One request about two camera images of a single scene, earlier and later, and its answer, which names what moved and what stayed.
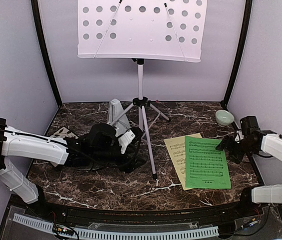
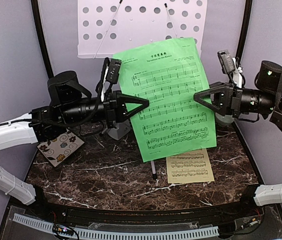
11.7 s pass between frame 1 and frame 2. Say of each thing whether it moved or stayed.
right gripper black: moved
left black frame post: stayed
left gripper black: moved
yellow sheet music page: moved
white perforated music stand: stayed
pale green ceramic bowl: stayed
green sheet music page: moved
